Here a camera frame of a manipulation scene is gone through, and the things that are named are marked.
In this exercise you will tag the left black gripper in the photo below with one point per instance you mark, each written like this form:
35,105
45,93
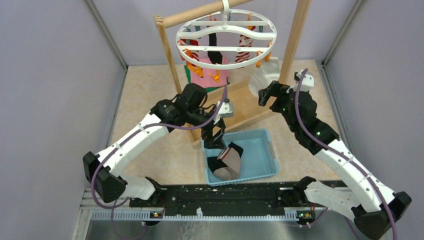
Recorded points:
216,141

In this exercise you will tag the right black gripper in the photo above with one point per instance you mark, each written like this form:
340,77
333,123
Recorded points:
275,89

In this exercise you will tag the grey striped-cuff sock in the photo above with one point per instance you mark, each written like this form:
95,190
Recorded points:
228,164

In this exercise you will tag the light blue plastic basket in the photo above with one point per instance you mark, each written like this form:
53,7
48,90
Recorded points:
258,160

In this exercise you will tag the white round clip hanger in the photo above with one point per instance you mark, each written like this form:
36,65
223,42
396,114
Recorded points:
229,40

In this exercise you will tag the red white santa sock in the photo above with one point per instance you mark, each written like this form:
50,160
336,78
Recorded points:
194,54

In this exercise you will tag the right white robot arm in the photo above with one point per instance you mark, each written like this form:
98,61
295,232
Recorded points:
371,205

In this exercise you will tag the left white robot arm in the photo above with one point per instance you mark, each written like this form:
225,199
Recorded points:
184,112

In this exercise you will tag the pink folded cloth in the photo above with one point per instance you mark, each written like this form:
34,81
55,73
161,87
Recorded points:
211,77

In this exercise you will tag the green folded cloth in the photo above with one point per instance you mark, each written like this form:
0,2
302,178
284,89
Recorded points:
188,75

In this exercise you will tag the wooden drying rack frame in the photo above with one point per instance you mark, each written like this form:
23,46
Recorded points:
239,84

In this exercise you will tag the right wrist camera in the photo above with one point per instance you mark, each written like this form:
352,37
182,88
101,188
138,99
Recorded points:
307,84

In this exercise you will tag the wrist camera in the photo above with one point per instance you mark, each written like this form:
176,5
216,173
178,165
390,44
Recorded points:
307,84
226,110

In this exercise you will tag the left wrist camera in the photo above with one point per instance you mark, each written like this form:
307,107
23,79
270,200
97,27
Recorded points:
226,110

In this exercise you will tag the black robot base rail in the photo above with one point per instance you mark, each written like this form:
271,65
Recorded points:
233,200

